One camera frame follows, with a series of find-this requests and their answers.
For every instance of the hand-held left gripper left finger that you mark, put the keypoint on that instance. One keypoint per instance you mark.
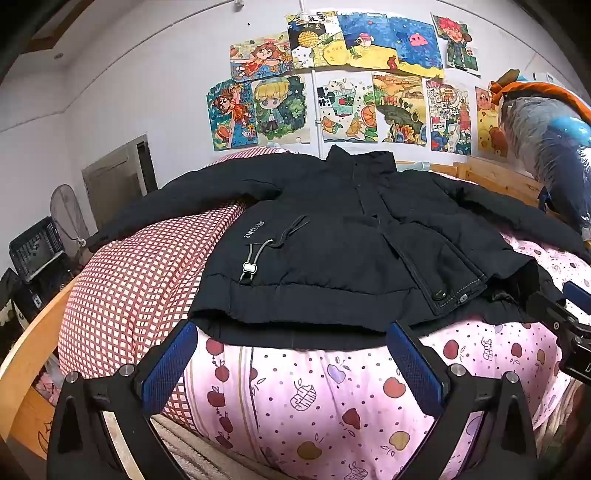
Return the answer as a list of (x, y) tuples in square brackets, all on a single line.
[(168, 369)]

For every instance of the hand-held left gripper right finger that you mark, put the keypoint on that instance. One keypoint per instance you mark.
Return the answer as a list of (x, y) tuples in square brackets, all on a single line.
[(415, 369)]

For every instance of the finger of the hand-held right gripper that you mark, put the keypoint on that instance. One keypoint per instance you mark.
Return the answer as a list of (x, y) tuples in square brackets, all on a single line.
[(578, 296), (547, 310)]

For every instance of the black padded jacket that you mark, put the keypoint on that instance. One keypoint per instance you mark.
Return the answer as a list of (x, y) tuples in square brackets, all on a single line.
[(351, 240)]

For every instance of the red checkered quilt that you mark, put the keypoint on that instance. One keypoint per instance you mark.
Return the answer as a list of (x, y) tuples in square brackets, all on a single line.
[(134, 295)]

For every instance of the beige woven mat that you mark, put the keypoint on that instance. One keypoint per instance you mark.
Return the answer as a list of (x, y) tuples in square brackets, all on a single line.
[(198, 457)]

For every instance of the pink apple-print blanket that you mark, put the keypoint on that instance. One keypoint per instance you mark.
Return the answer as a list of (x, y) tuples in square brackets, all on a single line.
[(323, 406)]

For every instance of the blue grey plush toy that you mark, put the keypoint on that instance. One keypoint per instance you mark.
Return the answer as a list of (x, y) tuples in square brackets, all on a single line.
[(549, 138)]

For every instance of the black plastic crate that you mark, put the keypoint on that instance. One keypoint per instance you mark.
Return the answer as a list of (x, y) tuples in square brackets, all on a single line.
[(37, 249)]

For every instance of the electric standing fan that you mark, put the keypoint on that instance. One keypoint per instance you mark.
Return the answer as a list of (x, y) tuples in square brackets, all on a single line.
[(69, 214)]

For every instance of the grey door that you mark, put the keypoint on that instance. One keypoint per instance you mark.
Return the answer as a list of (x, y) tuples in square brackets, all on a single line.
[(115, 180)]

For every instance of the wooden bed frame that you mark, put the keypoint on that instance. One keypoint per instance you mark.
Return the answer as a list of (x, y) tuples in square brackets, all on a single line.
[(27, 350)]

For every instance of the group of colourful wall drawings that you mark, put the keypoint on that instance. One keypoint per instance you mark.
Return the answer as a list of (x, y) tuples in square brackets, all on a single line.
[(351, 87)]

